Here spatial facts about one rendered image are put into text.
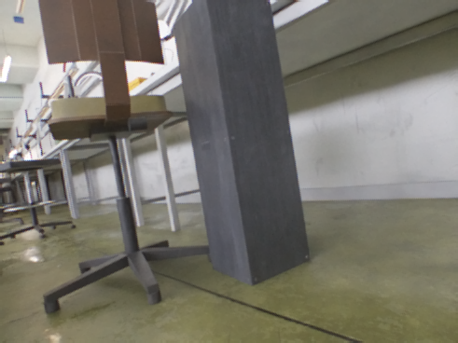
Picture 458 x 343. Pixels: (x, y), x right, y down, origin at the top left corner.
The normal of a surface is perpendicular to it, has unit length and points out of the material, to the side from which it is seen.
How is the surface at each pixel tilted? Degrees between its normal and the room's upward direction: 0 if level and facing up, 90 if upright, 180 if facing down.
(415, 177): 90
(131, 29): 90
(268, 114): 90
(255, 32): 90
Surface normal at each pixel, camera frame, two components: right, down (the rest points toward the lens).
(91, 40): 0.40, -0.02
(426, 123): -0.73, 0.15
